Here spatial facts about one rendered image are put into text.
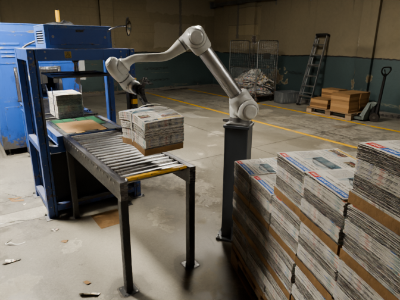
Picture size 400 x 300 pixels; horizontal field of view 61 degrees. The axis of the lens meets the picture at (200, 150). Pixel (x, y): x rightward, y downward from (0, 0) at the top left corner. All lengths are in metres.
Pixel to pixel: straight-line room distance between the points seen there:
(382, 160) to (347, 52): 8.39
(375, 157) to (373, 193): 0.12
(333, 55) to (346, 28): 0.70
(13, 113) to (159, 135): 3.69
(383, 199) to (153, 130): 1.37
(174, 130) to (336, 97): 6.51
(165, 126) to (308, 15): 8.47
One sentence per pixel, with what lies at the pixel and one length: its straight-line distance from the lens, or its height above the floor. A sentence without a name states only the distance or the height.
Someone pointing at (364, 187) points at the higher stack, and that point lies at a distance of 1.26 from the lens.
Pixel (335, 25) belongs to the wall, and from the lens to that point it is 9.77.
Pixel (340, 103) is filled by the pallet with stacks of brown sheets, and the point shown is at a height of 0.33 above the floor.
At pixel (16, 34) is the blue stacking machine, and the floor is 1.70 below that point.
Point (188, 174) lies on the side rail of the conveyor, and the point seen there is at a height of 0.75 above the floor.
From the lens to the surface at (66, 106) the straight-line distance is 4.06.
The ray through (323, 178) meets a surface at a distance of 1.52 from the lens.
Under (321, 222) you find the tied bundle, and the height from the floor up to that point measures 0.91.
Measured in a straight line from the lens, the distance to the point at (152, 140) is 2.13.
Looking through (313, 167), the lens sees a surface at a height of 1.07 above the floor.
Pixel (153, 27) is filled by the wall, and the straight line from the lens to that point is 11.99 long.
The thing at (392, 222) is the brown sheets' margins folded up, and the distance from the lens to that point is 1.19.
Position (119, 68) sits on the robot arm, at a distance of 2.44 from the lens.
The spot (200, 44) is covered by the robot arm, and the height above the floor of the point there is 1.59.
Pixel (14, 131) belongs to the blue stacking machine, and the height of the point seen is 0.36.
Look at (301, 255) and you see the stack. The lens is 1.70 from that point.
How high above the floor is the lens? 1.60
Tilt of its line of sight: 17 degrees down
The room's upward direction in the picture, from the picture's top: straight up
